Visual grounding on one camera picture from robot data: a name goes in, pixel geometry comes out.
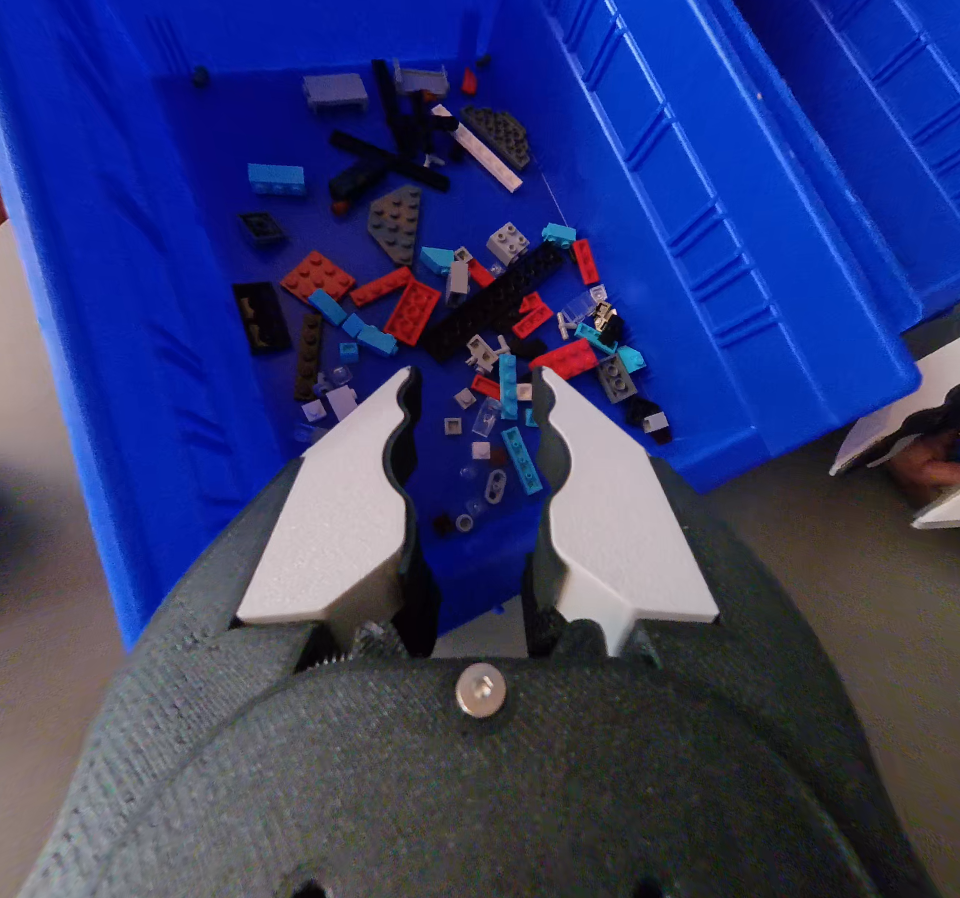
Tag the beige desk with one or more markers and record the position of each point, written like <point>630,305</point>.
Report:
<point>825,613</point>

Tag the pile of mixed toy bricks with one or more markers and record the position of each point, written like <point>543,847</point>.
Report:
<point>495,298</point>

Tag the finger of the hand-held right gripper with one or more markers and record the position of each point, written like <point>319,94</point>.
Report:
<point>937,380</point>
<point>945,515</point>

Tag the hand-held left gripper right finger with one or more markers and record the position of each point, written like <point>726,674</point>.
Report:
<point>622,530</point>

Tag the large blue plastic bin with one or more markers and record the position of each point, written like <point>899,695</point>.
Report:
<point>112,238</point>

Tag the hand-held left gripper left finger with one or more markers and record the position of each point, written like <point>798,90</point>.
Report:
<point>330,530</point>

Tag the person's right hand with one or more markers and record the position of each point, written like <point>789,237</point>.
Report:
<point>926,467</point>

